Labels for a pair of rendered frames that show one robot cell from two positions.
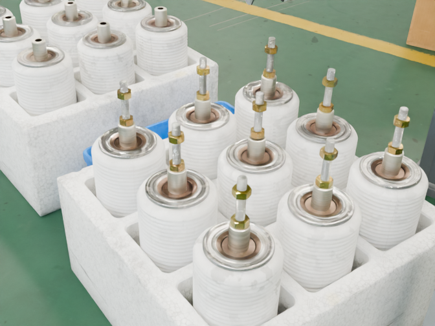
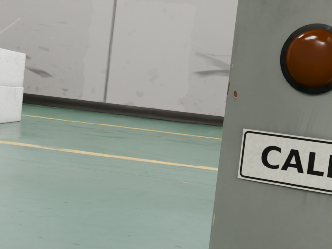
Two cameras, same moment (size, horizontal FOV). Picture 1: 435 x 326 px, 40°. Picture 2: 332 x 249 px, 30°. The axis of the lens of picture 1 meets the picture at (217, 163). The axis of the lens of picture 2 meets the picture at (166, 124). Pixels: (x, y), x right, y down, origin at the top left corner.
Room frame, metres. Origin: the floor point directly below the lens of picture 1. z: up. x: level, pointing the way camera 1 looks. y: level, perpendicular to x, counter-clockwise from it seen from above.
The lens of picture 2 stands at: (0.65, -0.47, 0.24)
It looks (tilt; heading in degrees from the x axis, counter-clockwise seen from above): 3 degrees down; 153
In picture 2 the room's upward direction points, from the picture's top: 6 degrees clockwise
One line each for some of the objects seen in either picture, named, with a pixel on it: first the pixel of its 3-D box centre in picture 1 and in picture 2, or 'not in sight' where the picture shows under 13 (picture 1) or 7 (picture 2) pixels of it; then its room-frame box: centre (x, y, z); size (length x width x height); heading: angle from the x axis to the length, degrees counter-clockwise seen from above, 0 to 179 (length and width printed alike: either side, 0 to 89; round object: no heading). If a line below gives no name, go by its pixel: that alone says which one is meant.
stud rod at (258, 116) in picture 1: (258, 120); not in sight; (0.63, -0.05, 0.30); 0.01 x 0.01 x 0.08
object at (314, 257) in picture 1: (311, 262); not in sight; (0.54, -0.12, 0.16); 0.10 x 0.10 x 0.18
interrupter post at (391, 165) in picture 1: (391, 162); not in sight; (0.61, -0.21, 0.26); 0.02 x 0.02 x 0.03
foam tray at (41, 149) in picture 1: (81, 94); not in sight; (1.07, 0.28, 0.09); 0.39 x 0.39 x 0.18; 40
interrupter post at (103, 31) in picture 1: (103, 32); not in sight; (0.97, 0.20, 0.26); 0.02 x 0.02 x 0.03
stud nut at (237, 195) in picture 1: (241, 191); not in sight; (0.47, -0.02, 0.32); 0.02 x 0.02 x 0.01; 57
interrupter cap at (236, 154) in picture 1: (256, 156); not in sight; (0.63, -0.05, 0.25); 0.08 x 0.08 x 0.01
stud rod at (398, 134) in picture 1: (397, 136); not in sight; (0.61, -0.21, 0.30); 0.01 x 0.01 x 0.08
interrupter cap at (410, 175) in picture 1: (390, 170); not in sight; (0.61, -0.21, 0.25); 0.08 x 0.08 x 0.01
